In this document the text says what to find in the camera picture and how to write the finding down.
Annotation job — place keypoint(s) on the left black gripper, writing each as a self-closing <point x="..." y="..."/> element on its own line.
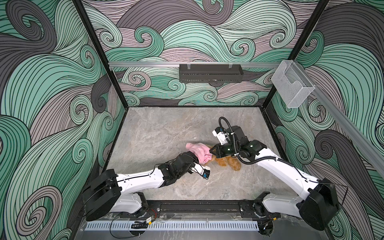
<point x="193" y="157"/>

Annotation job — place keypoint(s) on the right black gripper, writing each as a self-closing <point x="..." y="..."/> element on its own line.
<point x="219" y="152"/>

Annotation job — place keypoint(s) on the brown teddy bear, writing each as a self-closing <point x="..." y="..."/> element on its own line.
<point x="222" y="161"/>

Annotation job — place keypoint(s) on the pink teddy hoodie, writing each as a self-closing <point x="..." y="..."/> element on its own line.
<point x="201" y="151"/>

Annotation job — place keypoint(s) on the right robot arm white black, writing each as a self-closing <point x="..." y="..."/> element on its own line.
<point x="316" y="201"/>

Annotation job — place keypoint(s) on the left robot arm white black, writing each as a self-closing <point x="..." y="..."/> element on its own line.
<point x="112" y="193"/>

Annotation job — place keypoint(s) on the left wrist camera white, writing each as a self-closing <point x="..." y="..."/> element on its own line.
<point x="204" y="172"/>

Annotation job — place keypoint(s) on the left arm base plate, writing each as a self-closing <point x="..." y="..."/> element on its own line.
<point x="150" y="208"/>

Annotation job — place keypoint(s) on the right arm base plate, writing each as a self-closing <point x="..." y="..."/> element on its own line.
<point x="256" y="210"/>

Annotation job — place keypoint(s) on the back aluminium rail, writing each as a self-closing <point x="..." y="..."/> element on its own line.
<point x="166" y="64"/>

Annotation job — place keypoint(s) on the clear acrylic wall box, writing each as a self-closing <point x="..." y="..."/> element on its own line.
<point x="292" y="83"/>

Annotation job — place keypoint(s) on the white slotted cable duct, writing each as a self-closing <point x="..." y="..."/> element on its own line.
<point x="176" y="226"/>

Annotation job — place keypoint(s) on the black perforated wall tray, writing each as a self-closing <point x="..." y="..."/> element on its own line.
<point x="210" y="74"/>

